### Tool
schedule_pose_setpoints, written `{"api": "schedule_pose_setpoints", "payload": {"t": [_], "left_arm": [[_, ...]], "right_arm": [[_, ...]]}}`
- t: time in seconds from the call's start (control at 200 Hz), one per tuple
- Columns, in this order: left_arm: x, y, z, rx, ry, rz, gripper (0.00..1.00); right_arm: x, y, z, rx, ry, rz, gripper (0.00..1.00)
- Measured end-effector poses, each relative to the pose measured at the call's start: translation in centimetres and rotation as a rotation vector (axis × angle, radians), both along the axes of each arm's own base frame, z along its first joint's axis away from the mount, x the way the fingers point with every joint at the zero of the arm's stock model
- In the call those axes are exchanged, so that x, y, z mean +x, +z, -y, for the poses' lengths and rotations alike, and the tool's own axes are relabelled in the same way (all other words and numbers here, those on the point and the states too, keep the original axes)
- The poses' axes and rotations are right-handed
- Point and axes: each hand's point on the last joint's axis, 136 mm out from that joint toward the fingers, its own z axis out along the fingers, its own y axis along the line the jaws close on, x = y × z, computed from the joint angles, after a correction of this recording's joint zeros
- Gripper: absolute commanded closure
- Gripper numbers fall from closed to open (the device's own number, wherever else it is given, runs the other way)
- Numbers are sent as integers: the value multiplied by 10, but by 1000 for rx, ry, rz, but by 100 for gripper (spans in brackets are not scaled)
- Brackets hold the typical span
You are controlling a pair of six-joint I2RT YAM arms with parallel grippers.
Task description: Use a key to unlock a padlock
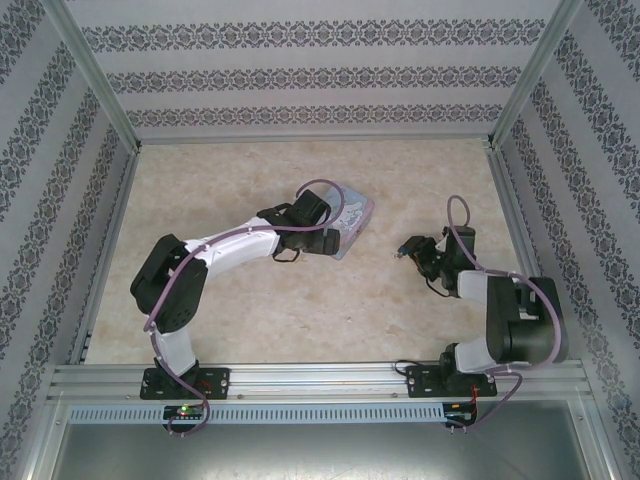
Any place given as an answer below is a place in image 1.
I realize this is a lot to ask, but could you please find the blue cartoon tin box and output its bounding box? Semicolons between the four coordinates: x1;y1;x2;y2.
323;184;376;262

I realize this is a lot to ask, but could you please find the small circuit board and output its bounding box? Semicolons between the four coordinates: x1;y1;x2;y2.
163;403;207;421
444;401;479;427

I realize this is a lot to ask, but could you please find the grey sheet metal panel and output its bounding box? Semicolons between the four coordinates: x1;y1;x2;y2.
49;422;594;480

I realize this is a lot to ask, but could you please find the aluminium side rail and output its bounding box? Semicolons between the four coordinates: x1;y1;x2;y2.
486;144;570;364
67;144;144;366

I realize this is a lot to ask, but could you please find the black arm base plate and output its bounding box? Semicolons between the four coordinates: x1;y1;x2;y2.
404;363;500;400
139;366;233;402

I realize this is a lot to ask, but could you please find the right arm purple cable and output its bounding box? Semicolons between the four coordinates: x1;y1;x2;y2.
446;194;567;432

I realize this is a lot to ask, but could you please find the aluminium mounting rail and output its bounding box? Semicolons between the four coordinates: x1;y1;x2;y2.
48;362;587;402

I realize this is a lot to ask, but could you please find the slotted grey cable duct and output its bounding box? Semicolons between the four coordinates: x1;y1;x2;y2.
67;403;447;425

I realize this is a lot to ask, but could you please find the aluminium corner post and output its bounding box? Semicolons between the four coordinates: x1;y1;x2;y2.
486;0;587;149
44;0;144;151

